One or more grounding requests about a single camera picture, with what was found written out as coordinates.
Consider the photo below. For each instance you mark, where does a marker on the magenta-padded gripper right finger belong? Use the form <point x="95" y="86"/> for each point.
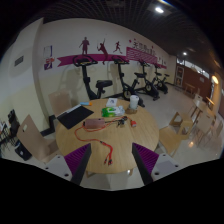
<point x="165" y="165"/>

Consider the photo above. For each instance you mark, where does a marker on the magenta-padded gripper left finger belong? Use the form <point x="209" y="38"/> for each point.
<point x="58" y="165"/>

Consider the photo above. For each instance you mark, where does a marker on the red charger block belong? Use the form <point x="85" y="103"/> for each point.
<point x="133" y="123"/>

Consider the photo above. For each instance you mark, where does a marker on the group of wooden chairs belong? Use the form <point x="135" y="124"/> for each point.
<point x="170" y="138"/>

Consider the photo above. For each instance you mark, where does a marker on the brown paper cup holder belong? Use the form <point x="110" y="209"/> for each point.
<point x="130" y="111"/>

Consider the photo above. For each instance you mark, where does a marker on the blue and orange tube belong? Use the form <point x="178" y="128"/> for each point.
<point x="86" y="103"/>

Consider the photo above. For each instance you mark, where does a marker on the white lidded cup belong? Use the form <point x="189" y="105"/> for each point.
<point x="134" y="102"/>

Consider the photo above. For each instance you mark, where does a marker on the green wet wipes pack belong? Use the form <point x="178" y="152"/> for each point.
<point x="111" y="111"/>

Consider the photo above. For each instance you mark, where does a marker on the small white box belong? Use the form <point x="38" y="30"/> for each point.
<point x="111" y="102"/>

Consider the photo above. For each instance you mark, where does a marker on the row of black exercise bikes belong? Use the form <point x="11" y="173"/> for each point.
<point x="87" y="80"/>

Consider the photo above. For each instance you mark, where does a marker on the group of ceiling lights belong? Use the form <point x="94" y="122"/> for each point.
<point x="159" y="10"/>

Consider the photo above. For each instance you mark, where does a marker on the grey wall vent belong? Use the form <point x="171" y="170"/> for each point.
<point x="19" y="60"/>

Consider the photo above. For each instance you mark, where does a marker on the group of wall posters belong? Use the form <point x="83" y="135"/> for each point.
<point x="47" y="51"/>

